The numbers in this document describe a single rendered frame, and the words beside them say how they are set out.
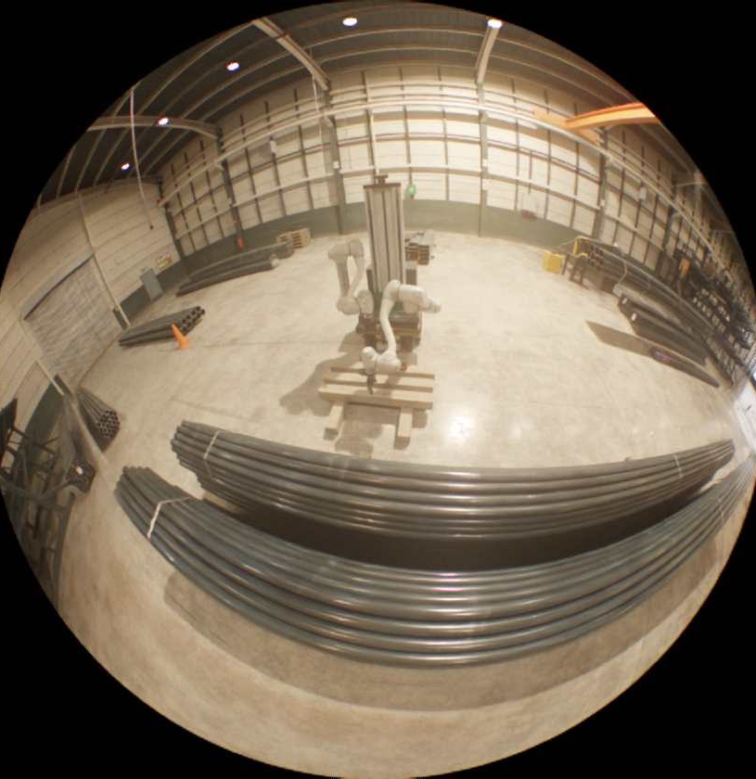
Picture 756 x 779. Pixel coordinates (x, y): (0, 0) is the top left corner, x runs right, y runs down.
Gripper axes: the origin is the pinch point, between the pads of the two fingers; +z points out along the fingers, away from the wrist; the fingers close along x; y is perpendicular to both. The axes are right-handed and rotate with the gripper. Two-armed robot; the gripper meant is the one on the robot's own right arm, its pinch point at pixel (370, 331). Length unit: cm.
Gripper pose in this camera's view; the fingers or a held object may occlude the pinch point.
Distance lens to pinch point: 230.2
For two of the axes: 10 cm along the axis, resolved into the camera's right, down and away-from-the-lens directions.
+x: -9.8, -0.8, 1.9
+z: 0.8, 6.7, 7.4
